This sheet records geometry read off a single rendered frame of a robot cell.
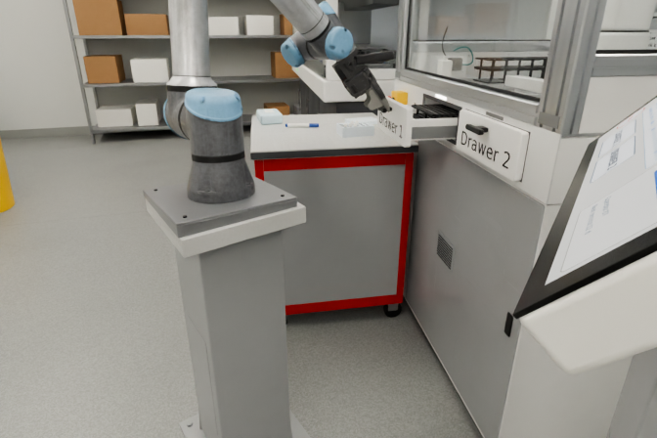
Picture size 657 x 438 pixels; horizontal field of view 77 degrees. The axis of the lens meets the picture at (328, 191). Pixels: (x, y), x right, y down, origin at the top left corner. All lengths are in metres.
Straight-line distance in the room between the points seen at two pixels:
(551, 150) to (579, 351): 0.67
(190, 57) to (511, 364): 1.04
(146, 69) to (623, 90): 4.51
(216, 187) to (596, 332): 0.76
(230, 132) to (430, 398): 1.09
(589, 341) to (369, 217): 1.30
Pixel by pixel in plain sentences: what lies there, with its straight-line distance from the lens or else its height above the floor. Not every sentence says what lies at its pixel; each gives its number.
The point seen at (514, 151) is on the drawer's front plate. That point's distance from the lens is 1.00.
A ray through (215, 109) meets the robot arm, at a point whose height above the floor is 0.98.
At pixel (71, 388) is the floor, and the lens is 1.78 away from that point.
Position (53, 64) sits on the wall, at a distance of 5.62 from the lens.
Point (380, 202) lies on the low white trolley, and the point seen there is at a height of 0.54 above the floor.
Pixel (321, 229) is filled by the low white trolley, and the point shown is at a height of 0.45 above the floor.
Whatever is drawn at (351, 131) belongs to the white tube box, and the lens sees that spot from 1.56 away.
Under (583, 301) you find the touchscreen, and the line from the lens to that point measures 0.28.
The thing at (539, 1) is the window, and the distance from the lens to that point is 1.04.
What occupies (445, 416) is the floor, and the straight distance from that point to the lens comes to 1.53.
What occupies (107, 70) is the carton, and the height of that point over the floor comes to 0.75.
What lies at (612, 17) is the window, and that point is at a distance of 0.95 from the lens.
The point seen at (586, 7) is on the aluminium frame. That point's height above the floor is 1.17.
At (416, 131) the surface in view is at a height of 0.86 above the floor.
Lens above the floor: 1.13
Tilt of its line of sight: 21 degrees down
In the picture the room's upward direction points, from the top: straight up
